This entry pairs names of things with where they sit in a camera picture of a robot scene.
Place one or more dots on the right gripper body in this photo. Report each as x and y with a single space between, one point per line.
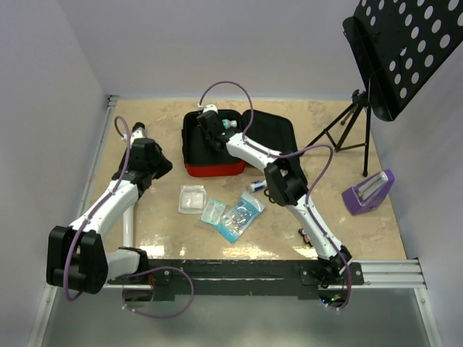
209 139

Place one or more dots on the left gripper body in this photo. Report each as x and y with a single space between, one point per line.
160 166

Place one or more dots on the white medicine bottle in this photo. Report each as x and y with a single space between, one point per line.
229 123

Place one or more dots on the red medicine kit case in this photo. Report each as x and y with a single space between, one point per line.
201 160

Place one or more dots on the white bandage roll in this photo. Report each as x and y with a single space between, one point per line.
257 186

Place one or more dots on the blue mask package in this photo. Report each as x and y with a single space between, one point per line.
236 221

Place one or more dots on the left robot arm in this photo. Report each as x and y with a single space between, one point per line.
76 257

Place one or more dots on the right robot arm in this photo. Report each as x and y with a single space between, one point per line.
286 184

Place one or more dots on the black microphone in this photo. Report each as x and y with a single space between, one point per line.
138 127

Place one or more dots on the white gauze pad packet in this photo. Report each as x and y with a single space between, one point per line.
192 199

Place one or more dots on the bandage plasters bag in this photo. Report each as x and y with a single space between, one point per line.
213 212

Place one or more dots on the brown owl toy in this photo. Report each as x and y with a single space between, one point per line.
305 237

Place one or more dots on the purple box device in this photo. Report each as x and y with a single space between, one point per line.
369 194

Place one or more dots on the black music stand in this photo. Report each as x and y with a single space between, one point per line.
397 47

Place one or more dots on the aluminium left rail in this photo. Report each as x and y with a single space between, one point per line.
96 158

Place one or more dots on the aluminium rail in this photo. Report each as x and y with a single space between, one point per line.
96 158
372 274

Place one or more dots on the black handled scissors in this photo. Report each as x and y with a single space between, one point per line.
267 193

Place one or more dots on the aluminium front rail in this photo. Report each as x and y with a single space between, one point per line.
372 274

